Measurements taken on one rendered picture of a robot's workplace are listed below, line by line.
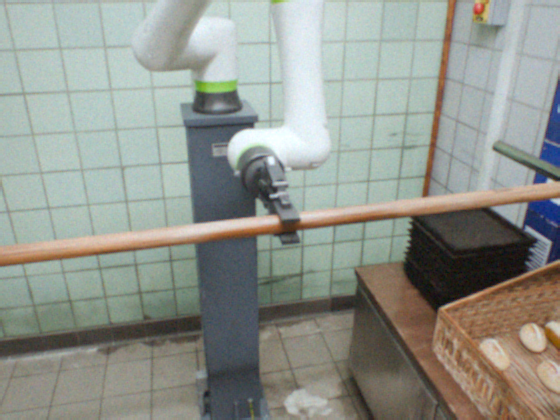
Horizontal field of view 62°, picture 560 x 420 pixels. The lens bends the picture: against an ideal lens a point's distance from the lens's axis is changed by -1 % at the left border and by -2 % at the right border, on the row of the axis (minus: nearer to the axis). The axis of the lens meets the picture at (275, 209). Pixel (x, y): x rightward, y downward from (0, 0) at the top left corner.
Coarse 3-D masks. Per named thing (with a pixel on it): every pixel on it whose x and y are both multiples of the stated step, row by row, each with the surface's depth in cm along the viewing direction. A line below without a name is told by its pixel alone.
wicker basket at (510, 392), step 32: (512, 288) 131; (544, 288) 135; (448, 320) 125; (480, 320) 134; (512, 320) 137; (544, 320) 141; (448, 352) 127; (480, 352) 112; (512, 352) 133; (544, 352) 133; (480, 384) 114; (512, 384) 103; (512, 416) 104; (544, 416) 113
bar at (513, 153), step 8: (496, 144) 118; (504, 144) 116; (504, 152) 115; (512, 152) 112; (520, 152) 110; (512, 160) 113; (520, 160) 109; (528, 160) 107; (536, 160) 105; (536, 168) 105; (544, 168) 102; (552, 168) 101; (552, 176) 100
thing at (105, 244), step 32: (480, 192) 82; (512, 192) 83; (544, 192) 84; (224, 224) 73; (256, 224) 74; (288, 224) 75; (320, 224) 76; (0, 256) 67; (32, 256) 68; (64, 256) 69
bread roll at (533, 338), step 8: (528, 328) 134; (536, 328) 133; (520, 336) 136; (528, 336) 133; (536, 336) 131; (544, 336) 132; (528, 344) 132; (536, 344) 131; (544, 344) 131; (536, 352) 131
